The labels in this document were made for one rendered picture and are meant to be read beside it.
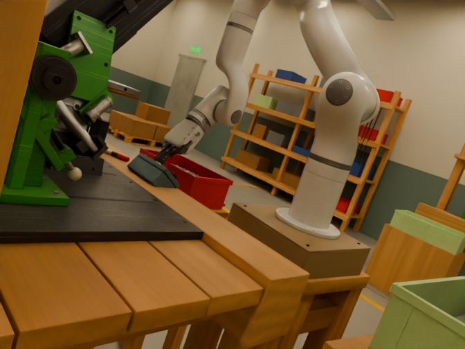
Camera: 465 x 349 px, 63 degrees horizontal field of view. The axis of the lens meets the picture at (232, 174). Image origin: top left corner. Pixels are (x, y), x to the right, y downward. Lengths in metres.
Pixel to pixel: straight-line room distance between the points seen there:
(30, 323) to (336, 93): 0.78
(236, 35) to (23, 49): 0.94
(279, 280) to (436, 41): 6.20
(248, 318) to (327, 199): 0.42
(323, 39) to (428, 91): 5.46
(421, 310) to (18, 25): 0.72
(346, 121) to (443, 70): 5.61
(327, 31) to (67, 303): 0.89
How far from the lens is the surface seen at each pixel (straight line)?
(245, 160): 7.39
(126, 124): 7.28
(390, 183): 6.39
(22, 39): 0.36
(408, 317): 0.80
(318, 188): 1.03
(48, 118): 0.75
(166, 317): 0.58
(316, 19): 1.12
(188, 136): 1.19
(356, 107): 0.97
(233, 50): 1.24
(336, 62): 1.11
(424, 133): 6.35
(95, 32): 1.09
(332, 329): 1.19
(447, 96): 6.41
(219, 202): 1.42
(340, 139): 1.01
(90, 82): 1.06
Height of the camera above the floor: 1.16
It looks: 9 degrees down
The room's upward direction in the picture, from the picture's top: 19 degrees clockwise
